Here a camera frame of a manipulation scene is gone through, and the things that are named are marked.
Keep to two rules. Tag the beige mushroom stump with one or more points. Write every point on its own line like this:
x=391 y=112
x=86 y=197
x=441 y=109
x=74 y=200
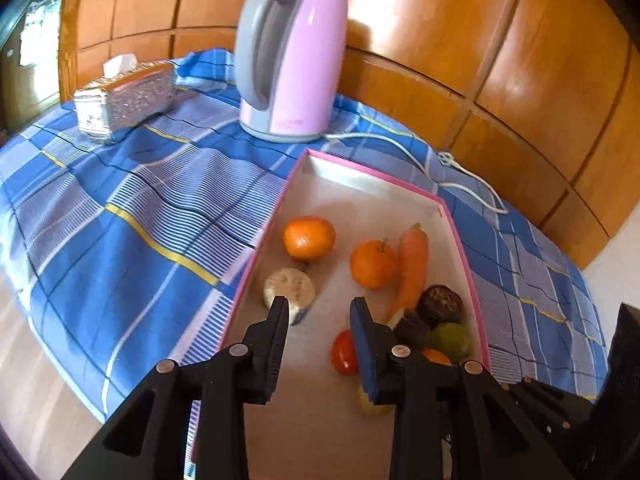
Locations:
x=295 y=286

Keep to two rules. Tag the orange mandarin right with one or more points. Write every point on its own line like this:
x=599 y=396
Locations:
x=374 y=264

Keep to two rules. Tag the dark brown passion fruit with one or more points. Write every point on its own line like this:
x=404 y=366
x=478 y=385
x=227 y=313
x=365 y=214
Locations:
x=439 y=304

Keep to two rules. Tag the wooden panelled wardrobe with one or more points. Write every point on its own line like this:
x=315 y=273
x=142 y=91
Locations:
x=539 y=97

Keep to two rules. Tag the green tomato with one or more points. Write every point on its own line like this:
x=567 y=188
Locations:
x=452 y=339

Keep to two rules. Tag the orange carrot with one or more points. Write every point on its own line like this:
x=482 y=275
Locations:
x=413 y=262

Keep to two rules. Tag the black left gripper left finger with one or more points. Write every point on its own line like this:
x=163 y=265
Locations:
x=266 y=341

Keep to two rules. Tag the pink white cardboard box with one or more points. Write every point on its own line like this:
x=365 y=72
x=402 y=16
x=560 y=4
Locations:
x=313 y=426

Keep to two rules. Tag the orange mandarin near kettle side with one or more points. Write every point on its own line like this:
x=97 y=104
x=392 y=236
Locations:
x=309 y=238

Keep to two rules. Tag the silver ornate tissue box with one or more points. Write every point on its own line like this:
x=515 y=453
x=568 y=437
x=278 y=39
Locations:
x=128 y=92

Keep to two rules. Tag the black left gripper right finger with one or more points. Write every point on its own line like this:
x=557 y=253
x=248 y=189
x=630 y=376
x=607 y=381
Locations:
x=381 y=374

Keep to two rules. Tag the red apple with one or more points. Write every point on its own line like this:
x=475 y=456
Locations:
x=343 y=355

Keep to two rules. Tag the orange mandarin far small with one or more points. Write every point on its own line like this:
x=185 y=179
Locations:
x=436 y=356

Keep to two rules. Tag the blue plaid tablecloth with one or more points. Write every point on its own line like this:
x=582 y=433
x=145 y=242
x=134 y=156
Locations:
x=124 y=254

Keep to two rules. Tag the pink electric kettle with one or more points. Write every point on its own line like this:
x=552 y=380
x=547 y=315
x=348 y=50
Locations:
x=288 y=56

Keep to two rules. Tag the yellow small fruit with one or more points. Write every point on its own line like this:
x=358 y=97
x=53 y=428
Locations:
x=368 y=407

